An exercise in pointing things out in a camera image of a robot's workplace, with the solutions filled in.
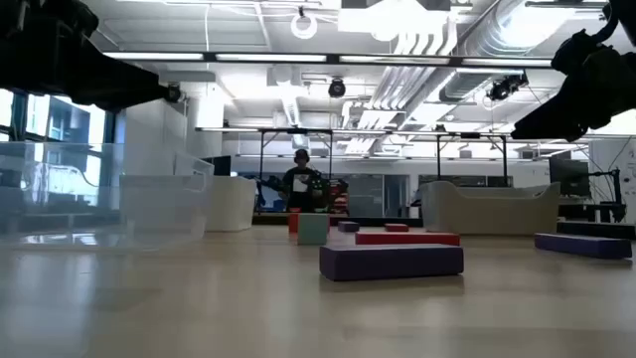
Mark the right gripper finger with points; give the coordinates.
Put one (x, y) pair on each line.
(556, 122)

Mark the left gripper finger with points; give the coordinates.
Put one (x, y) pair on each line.
(134, 87)

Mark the purple block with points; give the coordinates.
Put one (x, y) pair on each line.
(348, 226)
(391, 261)
(583, 246)

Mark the clear plastic bin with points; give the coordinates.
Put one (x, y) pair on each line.
(59, 199)

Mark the red block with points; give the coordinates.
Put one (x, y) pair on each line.
(396, 227)
(293, 224)
(407, 238)

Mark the teal block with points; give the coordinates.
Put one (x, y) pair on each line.
(313, 230)

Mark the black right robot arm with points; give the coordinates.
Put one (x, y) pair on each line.
(627, 7)

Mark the round black ceiling spotlight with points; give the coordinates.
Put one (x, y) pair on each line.
(173, 93)
(337, 88)

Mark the black computer monitor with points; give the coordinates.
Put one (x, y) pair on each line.
(569, 176)

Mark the large window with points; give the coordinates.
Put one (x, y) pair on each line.
(64, 122)

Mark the black ceiling spotlight cluster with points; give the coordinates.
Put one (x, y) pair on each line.
(506, 88)

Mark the light grey plastic bin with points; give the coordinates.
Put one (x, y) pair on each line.
(489, 214)

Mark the person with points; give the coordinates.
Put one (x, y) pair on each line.
(300, 181)

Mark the red tool cabinet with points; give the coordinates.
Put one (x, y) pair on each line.
(340, 200)

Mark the black metal gantry frame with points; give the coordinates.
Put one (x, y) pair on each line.
(472, 135)
(298, 131)

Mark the silver ventilation duct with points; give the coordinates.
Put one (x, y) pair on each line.
(522, 25)

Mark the black ceiling light rail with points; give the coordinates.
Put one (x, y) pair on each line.
(333, 58)

